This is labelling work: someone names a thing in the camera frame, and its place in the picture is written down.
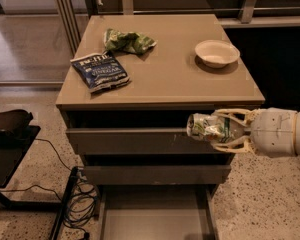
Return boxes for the grey drawer cabinet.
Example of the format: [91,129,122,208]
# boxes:
[54,13,266,192]

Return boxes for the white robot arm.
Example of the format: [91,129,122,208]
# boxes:
[212,108,300,158]

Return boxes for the grey top drawer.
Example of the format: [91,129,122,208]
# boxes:
[66,128,217,155]

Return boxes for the black side table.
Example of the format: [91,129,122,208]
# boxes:
[0,108,62,213]

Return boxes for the black power strip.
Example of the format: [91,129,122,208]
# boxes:
[48,167,78,240]

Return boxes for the crushed green 7up can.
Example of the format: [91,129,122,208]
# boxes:
[186,113,245,143]

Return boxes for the black cable bundle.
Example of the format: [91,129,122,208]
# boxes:
[0,137,99,240]

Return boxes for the grey drawer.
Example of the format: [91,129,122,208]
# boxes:
[66,128,217,155]
[84,165,231,185]
[96,185,219,240]

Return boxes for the white bowl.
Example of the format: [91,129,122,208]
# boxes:
[195,40,240,68]

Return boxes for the grey bottom drawer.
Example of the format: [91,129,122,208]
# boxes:
[96,185,219,240]

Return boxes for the metal wall rail frame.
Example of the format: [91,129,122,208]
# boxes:
[55,0,300,52]

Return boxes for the green crumpled chip bag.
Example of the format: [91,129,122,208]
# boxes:
[103,28,156,55]

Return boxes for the grey middle drawer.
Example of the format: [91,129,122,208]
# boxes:
[84,165,231,185]

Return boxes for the blue vinegar chip bag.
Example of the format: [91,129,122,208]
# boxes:
[70,52,130,93]

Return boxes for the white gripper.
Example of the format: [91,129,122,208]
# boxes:
[212,108,297,157]

